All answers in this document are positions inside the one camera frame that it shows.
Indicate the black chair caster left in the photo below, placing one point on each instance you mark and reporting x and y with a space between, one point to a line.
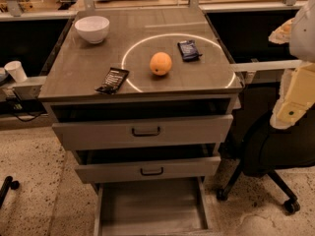
8 184

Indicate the grey drawer cabinet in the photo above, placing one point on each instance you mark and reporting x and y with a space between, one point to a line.
205 87

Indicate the black office chair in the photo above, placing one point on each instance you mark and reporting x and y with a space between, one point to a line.
262 150

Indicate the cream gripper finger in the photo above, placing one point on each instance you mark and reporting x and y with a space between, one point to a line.
297 95
281 35

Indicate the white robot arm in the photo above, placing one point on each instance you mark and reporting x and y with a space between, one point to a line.
302 37

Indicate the blue snack packet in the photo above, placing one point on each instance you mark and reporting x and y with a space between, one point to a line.
188 50

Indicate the white ceramic bowl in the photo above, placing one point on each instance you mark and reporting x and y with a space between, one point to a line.
93 29

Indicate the white paper cup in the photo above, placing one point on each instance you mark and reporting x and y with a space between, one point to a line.
16 70

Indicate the open bottom drawer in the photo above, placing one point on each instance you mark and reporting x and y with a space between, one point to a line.
167 207

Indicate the orange fruit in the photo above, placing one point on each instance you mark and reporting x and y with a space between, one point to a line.
160 64

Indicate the black rxbar chocolate wrapper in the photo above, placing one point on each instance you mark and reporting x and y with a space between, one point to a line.
113 81

